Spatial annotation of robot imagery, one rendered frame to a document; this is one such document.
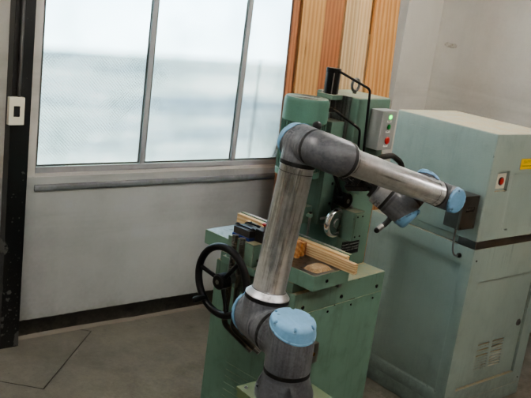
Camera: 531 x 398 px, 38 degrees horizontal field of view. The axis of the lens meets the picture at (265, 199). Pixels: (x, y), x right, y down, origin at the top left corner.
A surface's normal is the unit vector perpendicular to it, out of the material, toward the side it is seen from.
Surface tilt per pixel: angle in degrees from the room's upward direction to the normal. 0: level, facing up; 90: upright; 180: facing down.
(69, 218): 90
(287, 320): 6
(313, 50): 87
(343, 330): 90
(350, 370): 90
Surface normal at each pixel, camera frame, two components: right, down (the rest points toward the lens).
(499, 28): -0.78, 0.06
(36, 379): 0.13, -0.96
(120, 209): 0.62, 0.27
